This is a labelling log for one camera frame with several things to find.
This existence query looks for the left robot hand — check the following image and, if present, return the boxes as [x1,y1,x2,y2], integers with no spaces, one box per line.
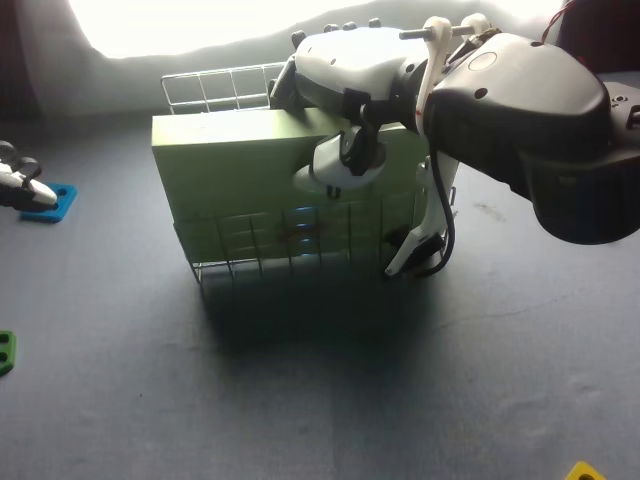
[0,141,57,211]

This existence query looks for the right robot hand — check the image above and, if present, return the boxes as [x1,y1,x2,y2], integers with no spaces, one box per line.
[269,17,436,201]

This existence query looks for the pale green book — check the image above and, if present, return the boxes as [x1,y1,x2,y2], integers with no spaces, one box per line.
[151,107,431,261]

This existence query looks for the blue four-hole block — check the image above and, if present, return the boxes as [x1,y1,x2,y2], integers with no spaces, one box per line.
[19,183,79,224]

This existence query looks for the grey table cloth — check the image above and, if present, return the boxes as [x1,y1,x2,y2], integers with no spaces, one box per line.
[0,69,640,480]

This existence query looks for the green block with holes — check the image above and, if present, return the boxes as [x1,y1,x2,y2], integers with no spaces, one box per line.
[0,329,18,377]

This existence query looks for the yellow block with holes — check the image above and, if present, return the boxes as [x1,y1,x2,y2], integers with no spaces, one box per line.
[564,460,607,480]

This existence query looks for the white wire file rack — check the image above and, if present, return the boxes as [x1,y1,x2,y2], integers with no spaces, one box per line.
[160,62,459,281]

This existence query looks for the red cable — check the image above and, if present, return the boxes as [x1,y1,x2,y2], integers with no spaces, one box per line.
[543,0,576,44]

